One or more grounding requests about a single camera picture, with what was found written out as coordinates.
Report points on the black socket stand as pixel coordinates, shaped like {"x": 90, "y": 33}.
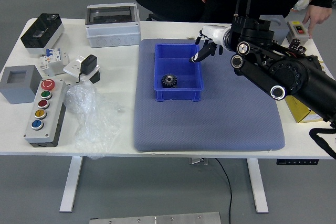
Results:
{"x": 95, "y": 77}

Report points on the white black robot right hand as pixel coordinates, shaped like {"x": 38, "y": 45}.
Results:
{"x": 215, "y": 33}

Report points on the grey red-black push-button switch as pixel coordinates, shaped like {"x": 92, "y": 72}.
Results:
{"x": 299, "y": 30}

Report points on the yellow cardboard box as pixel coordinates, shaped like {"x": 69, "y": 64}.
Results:
{"x": 299, "y": 108}

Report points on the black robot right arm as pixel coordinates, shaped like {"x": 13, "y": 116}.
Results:
{"x": 288, "y": 74}

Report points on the grey enclosure with clear lid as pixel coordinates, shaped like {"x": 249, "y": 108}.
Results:
{"x": 113, "y": 32}

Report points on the grey hollow square box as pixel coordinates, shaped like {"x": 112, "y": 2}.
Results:
{"x": 15, "y": 93}

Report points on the blue plastic box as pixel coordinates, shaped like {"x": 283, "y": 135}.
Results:
{"x": 178, "y": 95}

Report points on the white blue circuit breaker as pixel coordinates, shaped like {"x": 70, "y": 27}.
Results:
{"x": 52, "y": 54}

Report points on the black desk control panel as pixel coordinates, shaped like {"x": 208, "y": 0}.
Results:
{"x": 296, "y": 161}

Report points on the black and white switch box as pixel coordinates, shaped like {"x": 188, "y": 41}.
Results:
{"x": 42, "y": 32}

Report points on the grey five-button control box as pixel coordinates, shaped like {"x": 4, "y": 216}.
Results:
{"x": 52, "y": 119}

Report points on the clear plastic bag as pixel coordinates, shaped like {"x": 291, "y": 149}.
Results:
{"x": 89, "y": 113}

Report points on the grey metal plate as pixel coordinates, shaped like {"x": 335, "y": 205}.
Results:
{"x": 157, "y": 218}

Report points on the grey box with round hole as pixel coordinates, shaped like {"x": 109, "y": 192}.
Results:
{"x": 279, "y": 31}

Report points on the person's left hand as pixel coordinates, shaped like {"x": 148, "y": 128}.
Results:
{"x": 317, "y": 15}

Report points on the big black gear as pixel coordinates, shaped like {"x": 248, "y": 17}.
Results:
{"x": 165, "y": 82}

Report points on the small metal bracket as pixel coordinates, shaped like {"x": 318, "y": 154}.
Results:
{"x": 198, "y": 161}

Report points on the white table leg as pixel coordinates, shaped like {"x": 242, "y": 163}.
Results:
{"x": 257, "y": 184}
{"x": 71, "y": 184}

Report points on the black power adapter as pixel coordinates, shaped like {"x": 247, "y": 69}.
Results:
{"x": 88, "y": 64}

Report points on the white wall socket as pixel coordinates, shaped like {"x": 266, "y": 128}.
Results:
{"x": 72, "y": 68}

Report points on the grey-blue mat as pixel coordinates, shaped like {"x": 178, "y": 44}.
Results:
{"x": 210, "y": 124}

